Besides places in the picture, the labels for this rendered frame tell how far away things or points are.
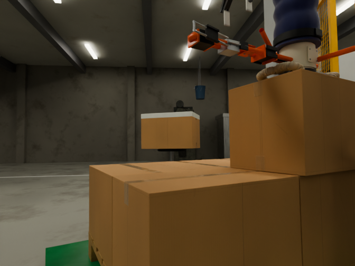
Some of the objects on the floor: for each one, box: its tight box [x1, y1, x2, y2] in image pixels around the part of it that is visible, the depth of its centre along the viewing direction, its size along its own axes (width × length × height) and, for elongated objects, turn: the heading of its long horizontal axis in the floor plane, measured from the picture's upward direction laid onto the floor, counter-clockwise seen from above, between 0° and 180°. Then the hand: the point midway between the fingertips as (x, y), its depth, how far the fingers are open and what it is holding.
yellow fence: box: [316, 0, 339, 73], centre depth 252 cm, size 87×10×210 cm
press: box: [174, 100, 202, 161], centre depth 954 cm, size 125×107×238 cm
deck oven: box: [216, 113, 230, 159], centre depth 973 cm, size 142×110×183 cm
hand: (237, 16), depth 104 cm, fingers open, 13 cm apart
